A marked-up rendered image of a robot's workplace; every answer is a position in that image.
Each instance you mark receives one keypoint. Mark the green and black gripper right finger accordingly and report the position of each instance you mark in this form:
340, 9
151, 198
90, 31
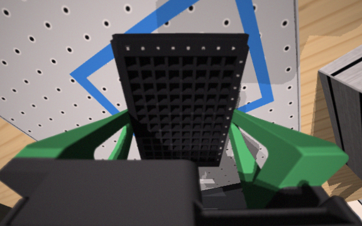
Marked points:
294, 158

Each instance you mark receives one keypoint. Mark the blue tape outline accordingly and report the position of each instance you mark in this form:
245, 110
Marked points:
159, 17

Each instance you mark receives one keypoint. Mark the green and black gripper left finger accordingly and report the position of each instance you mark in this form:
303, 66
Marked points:
81, 142

